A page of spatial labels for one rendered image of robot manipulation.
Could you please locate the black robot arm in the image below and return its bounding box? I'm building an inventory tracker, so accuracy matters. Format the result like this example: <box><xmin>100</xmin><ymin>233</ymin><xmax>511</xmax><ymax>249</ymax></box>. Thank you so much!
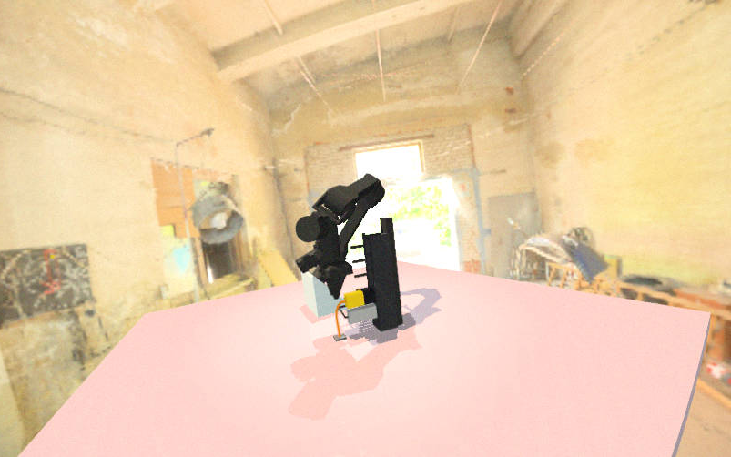
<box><xmin>295</xmin><ymin>172</ymin><xmax>385</xmax><ymax>286</ymax></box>

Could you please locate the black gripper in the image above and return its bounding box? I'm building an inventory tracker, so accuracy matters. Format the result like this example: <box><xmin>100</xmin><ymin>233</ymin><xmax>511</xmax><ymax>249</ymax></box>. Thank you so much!
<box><xmin>314</xmin><ymin>236</ymin><xmax>353</xmax><ymax>300</ymax></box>

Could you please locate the yellow and black plug with orange cord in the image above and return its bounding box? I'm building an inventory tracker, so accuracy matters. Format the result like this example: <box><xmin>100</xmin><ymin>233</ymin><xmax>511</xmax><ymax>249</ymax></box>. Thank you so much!
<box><xmin>335</xmin><ymin>288</ymin><xmax>376</xmax><ymax>337</ymax></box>

